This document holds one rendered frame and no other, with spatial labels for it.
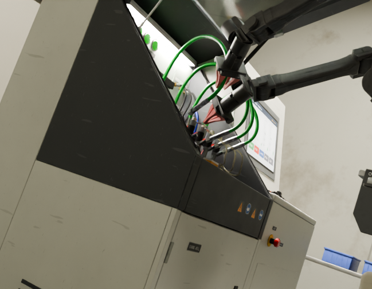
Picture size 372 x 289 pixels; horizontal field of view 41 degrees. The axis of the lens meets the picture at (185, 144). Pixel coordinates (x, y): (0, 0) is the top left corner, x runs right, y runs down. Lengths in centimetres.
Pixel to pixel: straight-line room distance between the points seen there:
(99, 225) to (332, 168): 323
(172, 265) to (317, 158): 326
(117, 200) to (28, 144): 44
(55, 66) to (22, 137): 27
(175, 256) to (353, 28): 385
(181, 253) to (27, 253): 50
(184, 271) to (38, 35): 101
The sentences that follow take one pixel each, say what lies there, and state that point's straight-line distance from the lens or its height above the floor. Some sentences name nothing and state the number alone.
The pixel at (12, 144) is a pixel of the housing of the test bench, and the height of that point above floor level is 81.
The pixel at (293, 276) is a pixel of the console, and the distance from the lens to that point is 257.
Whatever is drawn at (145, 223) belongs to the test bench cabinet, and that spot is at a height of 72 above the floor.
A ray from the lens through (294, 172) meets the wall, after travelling 463.
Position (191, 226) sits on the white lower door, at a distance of 147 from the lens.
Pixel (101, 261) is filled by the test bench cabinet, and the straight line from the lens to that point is 149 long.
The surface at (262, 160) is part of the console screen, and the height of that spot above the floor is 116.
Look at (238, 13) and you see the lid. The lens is 212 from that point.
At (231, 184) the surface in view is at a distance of 163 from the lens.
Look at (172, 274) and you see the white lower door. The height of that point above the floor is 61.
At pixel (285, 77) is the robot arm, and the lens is 178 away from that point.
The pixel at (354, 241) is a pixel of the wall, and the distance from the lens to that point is 430.
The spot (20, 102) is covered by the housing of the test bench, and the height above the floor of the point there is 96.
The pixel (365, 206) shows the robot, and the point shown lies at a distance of 133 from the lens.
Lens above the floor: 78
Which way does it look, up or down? 8 degrees up
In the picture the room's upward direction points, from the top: 19 degrees clockwise
